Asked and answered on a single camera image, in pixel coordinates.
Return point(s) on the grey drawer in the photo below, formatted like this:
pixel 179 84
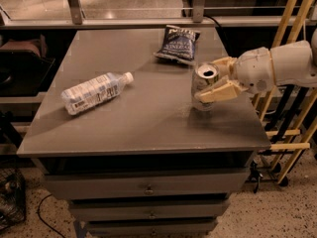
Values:
pixel 151 228
pixel 149 210
pixel 165 183

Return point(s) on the grey drawer cabinet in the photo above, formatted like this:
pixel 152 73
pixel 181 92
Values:
pixel 150 127

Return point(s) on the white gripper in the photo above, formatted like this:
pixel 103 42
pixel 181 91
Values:
pixel 254 69

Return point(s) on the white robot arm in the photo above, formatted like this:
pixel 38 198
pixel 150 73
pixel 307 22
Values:
pixel 294 64

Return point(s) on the white 7up soda can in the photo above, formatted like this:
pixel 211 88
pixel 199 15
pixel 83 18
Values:
pixel 205 74

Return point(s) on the blue chip bag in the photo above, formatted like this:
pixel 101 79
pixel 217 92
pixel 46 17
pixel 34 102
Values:
pixel 178 44

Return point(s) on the wooden rack frame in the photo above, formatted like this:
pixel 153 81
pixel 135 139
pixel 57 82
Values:
pixel 282 140

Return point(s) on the dark chair at left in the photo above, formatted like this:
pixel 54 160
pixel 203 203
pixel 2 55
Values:
pixel 24 67

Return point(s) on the middle grey drawer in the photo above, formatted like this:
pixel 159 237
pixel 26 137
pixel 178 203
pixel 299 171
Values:
pixel 149 210

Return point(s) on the bottom grey drawer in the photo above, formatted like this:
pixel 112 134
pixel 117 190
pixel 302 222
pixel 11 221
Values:
pixel 151 228

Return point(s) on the top grey drawer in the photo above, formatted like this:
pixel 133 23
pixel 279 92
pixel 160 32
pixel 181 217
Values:
pixel 165 183

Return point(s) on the clear plastic water bottle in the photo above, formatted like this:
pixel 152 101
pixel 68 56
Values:
pixel 95 91

